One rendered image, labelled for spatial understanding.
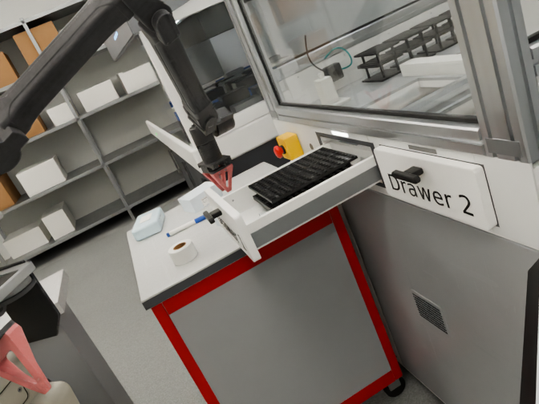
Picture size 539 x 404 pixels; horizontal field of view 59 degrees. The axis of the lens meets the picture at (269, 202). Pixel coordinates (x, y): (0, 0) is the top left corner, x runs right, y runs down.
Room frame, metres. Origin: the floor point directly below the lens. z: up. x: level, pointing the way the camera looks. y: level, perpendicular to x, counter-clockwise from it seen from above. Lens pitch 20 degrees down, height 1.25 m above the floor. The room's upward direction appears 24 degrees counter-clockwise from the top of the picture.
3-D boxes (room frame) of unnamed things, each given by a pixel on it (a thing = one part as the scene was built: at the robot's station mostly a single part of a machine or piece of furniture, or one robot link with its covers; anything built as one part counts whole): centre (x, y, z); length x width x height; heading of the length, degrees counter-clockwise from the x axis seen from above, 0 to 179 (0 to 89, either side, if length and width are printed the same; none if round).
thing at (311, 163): (1.08, -0.09, 0.87); 0.22 x 0.18 x 0.06; 103
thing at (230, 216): (1.04, 0.10, 0.87); 0.29 x 0.02 x 0.11; 13
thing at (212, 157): (1.33, 0.10, 0.97); 0.10 x 0.07 x 0.07; 25
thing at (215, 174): (1.33, 0.10, 0.90); 0.07 x 0.07 x 0.09; 25
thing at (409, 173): (0.79, -0.25, 0.91); 0.07 x 0.04 x 0.01; 13
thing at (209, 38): (2.85, -0.17, 1.13); 1.78 x 1.14 x 0.45; 13
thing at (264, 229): (1.08, -0.10, 0.86); 0.40 x 0.26 x 0.06; 103
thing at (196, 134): (1.33, 0.09, 1.03); 0.07 x 0.06 x 0.07; 120
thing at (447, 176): (0.80, -0.28, 0.87); 0.29 x 0.02 x 0.11; 13
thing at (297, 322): (1.44, 0.17, 0.38); 0.62 x 0.58 x 0.76; 13
